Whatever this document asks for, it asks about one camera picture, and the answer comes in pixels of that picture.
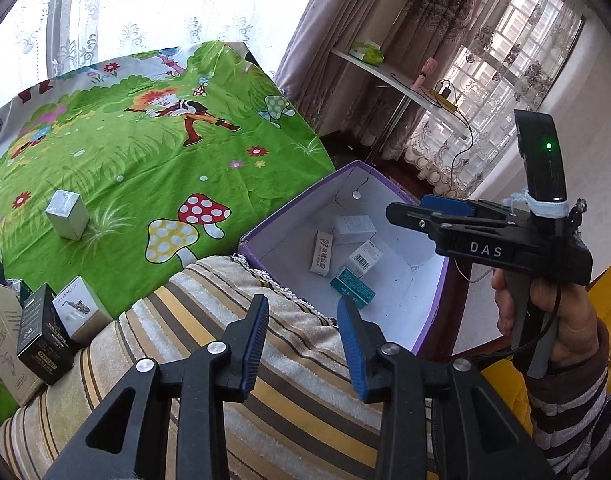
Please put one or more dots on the teal box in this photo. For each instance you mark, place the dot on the teal box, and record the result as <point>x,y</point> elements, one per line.
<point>353,287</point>

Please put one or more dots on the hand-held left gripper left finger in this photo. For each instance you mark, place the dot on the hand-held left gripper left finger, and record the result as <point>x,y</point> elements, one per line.
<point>253,350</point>

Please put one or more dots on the yellow seat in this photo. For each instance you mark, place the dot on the yellow seat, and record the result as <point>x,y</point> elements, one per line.
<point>610,285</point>

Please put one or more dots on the brown patterned curtain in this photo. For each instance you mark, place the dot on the brown patterned curtain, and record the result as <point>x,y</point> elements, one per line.
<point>360,10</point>

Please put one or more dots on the green tissue pack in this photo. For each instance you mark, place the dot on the green tissue pack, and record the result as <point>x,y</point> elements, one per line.
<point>366,52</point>

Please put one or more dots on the white lace curtain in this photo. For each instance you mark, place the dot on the white lace curtain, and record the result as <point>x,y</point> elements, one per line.
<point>160,0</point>

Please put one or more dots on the person's right forearm striped sleeve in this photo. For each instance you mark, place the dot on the person's right forearm striped sleeve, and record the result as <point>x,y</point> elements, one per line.
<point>570,420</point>

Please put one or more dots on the white box with grey logo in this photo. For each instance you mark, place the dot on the white box with grey logo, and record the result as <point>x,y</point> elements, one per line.
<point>323,252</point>

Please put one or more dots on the plain white box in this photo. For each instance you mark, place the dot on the plain white box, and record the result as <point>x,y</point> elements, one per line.
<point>355,227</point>

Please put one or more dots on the black box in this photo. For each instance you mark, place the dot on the black box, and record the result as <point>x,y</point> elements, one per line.
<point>40,335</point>

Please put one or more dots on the white box with saxophone print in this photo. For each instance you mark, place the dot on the white box with saxophone print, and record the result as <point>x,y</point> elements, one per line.
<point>80,310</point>

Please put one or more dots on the person's right hand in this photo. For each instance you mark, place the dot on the person's right hand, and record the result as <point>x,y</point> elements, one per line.
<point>570,330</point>

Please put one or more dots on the green printed tablecloth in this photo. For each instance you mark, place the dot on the green printed tablecloth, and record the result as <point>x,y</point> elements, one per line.
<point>135,160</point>

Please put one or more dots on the black and white charger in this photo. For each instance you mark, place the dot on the black and white charger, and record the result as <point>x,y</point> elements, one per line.
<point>445,91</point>

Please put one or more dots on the pink handheld device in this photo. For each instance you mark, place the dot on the pink handheld device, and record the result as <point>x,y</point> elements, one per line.
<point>425,71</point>

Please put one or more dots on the white box with barcode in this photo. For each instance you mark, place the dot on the white box with barcode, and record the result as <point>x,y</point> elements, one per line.
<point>366,257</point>

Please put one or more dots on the purple cardboard box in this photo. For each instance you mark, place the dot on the purple cardboard box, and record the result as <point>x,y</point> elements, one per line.
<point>295,215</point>

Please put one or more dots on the yellow power strip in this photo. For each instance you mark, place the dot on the yellow power strip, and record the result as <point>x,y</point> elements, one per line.
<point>444,101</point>

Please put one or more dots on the silver box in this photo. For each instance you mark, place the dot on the silver box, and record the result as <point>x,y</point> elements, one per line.
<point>65,215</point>

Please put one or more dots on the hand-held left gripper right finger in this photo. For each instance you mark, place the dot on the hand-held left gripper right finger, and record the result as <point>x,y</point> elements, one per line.
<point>353,350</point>

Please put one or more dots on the striped blanket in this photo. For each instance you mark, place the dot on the striped blanket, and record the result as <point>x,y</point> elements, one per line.
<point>295,410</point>

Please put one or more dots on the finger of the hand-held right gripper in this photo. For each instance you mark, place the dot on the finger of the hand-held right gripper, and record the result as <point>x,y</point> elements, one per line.
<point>410,215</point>
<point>445,205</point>

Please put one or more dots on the white shelf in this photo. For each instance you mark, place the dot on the white shelf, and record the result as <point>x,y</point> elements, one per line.
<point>385,77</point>

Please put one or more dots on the beige box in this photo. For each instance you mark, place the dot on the beige box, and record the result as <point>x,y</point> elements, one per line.
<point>3,350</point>

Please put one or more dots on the embroidered sheer curtain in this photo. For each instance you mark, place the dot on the embroidered sheer curtain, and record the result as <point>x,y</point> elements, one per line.
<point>485,85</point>

